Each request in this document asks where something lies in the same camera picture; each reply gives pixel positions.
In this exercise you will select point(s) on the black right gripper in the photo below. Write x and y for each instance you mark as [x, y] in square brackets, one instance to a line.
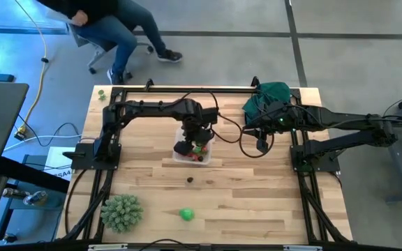
[277, 116]

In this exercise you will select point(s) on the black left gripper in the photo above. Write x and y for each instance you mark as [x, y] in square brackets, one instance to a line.
[201, 130]

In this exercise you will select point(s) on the clear plastic tupperware container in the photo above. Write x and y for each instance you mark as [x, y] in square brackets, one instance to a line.
[178, 159]

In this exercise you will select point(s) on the smooth green toy fruit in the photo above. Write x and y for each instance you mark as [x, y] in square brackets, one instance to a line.
[186, 214]

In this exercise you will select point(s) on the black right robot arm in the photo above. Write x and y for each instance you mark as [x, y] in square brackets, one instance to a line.
[344, 118]

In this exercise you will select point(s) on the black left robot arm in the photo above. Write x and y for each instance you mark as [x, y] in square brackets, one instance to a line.
[152, 106]

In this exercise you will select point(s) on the dark green cloth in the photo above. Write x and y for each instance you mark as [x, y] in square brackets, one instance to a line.
[274, 91]

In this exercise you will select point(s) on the small green toy leaf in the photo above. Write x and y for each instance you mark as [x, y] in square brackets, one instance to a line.
[101, 95]

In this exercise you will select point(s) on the green spiky artificial plant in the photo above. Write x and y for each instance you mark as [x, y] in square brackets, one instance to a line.
[121, 213]

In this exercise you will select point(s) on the person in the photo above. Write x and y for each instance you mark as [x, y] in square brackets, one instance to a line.
[117, 31]

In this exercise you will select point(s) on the white printed paper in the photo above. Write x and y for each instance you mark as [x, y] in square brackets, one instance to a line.
[59, 164]

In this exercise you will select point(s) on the grey office chair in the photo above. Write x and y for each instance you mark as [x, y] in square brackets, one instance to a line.
[80, 40]

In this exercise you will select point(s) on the person's hand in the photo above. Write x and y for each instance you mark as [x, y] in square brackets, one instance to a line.
[80, 18]

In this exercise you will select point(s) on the black desk leg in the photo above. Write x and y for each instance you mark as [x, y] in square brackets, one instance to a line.
[37, 176]

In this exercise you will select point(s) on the clear water bottle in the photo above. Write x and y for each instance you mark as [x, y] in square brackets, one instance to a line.
[35, 198]

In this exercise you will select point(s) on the metallic bottle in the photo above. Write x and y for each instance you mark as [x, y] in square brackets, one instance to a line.
[12, 193]

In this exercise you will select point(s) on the black aluminium table frame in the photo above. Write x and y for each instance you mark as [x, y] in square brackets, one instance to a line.
[152, 90]

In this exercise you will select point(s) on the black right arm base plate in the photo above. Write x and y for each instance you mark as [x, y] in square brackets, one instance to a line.
[330, 164]

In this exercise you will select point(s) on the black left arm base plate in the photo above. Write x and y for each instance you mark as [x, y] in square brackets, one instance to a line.
[82, 163]

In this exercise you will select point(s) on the white metal bracket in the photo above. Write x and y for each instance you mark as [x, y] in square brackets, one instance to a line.
[107, 247]
[302, 248]

